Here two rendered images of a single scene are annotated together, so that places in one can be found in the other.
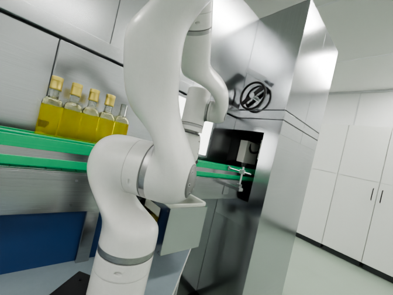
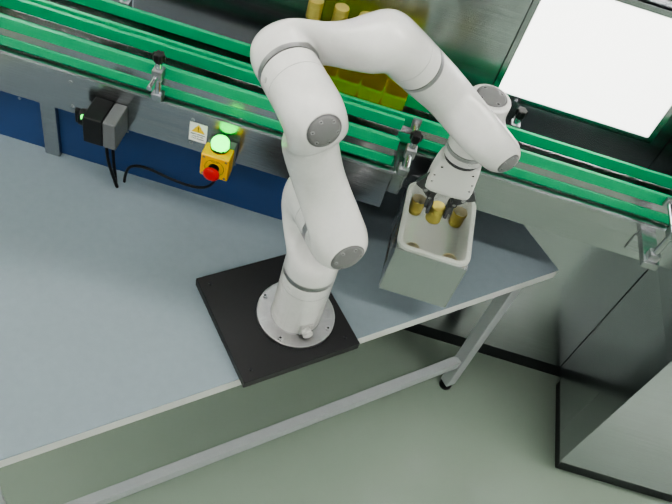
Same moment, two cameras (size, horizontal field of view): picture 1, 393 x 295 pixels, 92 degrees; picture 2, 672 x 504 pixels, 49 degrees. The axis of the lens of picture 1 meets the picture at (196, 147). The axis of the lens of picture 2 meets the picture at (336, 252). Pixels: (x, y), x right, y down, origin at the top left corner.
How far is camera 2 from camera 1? 1.22 m
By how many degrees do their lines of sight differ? 59
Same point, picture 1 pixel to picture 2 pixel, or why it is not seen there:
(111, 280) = (285, 288)
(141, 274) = (307, 298)
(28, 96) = not seen: outside the picture
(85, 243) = not seen: hidden behind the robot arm
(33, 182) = (273, 147)
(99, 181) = (285, 212)
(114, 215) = (291, 245)
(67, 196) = not seen: hidden behind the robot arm
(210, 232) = (628, 294)
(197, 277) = (569, 350)
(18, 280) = (262, 225)
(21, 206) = (264, 165)
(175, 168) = (318, 248)
